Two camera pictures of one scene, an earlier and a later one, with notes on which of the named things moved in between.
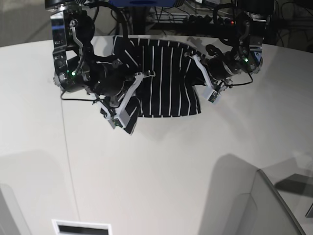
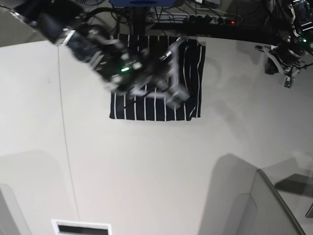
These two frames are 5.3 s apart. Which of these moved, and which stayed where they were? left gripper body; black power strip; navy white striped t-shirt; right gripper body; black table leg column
Moved: navy white striped t-shirt; left gripper body; right gripper body
Stayed: black table leg column; black power strip
